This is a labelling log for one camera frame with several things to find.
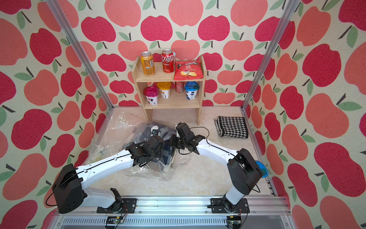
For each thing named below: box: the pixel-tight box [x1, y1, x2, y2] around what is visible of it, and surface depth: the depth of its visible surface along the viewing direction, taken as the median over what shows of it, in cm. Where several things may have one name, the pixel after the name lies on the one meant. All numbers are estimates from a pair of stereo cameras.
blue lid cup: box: [184, 81, 200, 100], surface depth 93 cm
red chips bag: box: [173, 60, 204, 82], surface depth 76 cm
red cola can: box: [161, 49, 175, 74], surface depth 75 cm
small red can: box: [175, 81, 185, 94], surface depth 100 cm
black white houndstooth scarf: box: [214, 115, 249, 139], surface depth 106 cm
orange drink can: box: [140, 51, 156, 77], surface depth 74 cm
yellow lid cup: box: [156, 81, 172, 99], surface depth 95 cm
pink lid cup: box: [142, 85, 160, 106], surface depth 90 cm
